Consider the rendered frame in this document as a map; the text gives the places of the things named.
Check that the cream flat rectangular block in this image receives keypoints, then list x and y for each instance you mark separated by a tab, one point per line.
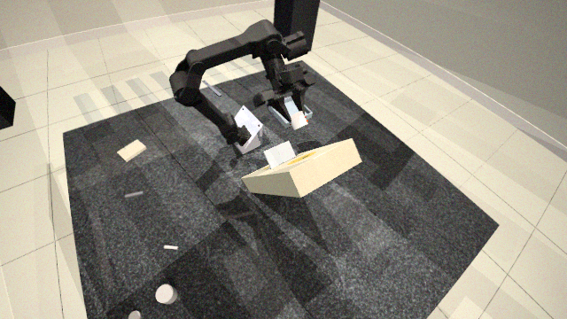
131	150

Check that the beige short cylinder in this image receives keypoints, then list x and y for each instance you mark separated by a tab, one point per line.
166	294

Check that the beige rectangular panel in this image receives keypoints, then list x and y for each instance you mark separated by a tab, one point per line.
306	172

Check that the white cylinder with two slots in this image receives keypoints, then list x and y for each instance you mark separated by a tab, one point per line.
298	120

